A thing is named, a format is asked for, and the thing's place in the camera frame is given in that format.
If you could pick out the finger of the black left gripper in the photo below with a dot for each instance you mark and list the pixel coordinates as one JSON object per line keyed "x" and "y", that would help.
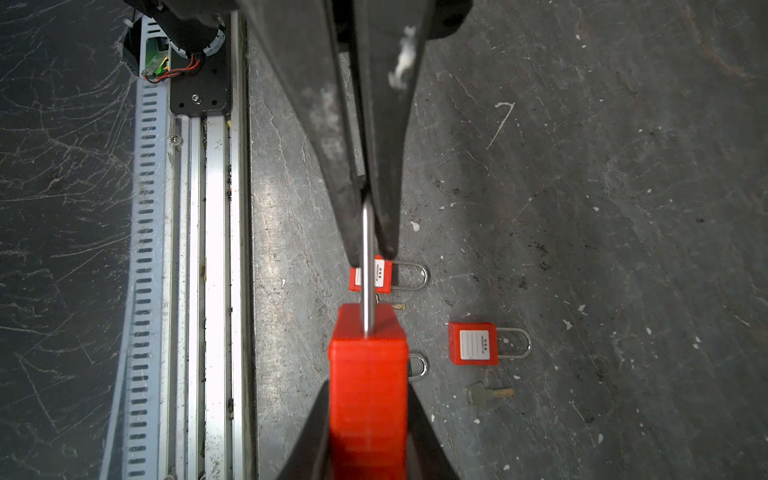
{"x": 299, "y": 40}
{"x": 389, "y": 39}

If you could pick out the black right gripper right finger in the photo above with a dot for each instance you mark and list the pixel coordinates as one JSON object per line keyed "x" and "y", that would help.
{"x": 426, "y": 458}

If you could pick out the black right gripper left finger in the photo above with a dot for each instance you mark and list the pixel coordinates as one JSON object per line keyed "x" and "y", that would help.
{"x": 310, "y": 456}

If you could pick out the small red padlock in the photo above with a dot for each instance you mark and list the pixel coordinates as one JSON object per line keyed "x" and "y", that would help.
{"x": 477, "y": 344}

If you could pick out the red padlock with key ring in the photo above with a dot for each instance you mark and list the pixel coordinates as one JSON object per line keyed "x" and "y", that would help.
{"x": 368, "y": 395}

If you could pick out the red long-shackle padlock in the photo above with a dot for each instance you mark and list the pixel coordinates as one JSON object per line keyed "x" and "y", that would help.
{"x": 387, "y": 276}

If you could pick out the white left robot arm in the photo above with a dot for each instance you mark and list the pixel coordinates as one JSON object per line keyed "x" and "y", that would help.
{"x": 349, "y": 70}

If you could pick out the black padlock near key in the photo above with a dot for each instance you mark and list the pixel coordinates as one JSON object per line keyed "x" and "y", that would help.
{"x": 417, "y": 367}

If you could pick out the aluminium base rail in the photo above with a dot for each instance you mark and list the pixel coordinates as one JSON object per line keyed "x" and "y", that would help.
{"x": 183, "y": 401}

